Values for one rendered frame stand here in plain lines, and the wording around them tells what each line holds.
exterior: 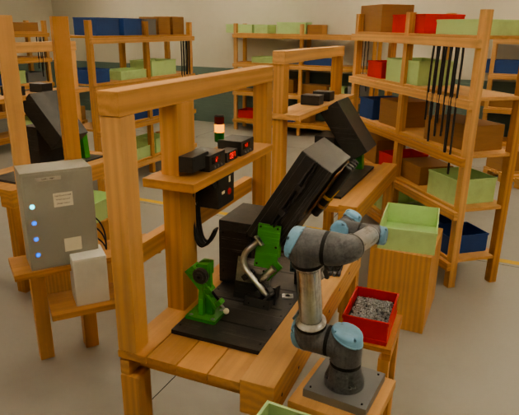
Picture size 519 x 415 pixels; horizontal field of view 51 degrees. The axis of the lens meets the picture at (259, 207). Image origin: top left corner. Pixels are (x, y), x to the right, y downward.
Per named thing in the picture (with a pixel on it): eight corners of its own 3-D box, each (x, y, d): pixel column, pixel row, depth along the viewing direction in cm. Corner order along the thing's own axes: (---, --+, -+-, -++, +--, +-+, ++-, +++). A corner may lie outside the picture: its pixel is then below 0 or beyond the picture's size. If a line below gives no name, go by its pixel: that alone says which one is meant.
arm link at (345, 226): (356, 225, 210) (363, 219, 219) (329, 220, 214) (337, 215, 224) (354, 244, 211) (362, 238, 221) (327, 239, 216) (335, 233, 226)
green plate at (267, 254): (281, 267, 262) (286, 225, 260) (276, 270, 254) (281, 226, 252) (259, 263, 266) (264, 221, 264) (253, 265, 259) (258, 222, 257)
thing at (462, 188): (443, 289, 471) (483, -4, 395) (336, 207, 681) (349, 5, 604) (496, 282, 485) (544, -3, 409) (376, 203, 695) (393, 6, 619)
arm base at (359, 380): (371, 380, 206) (373, 358, 203) (352, 400, 194) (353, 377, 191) (336, 365, 215) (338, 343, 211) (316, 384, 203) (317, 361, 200)
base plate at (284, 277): (330, 256, 318) (331, 253, 317) (259, 355, 221) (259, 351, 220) (264, 244, 333) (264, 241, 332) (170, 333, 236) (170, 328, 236)
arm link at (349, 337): (357, 373, 194) (359, 340, 189) (321, 363, 199) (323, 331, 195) (366, 356, 204) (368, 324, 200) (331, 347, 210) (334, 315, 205)
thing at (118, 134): (269, 233, 351) (273, 81, 320) (136, 354, 221) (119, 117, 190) (257, 230, 355) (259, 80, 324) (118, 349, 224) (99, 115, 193)
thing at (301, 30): (368, 142, 1059) (377, 23, 987) (223, 128, 1185) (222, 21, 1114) (375, 138, 1106) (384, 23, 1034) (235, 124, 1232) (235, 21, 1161)
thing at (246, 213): (273, 264, 301) (273, 207, 290) (251, 287, 274) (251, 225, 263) (242, 258, 307) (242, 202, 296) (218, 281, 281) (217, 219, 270)
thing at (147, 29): (197, 156, 932) (194, 16, 859) (102, 193, 721) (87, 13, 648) (170, 153, 953) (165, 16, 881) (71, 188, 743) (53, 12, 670)
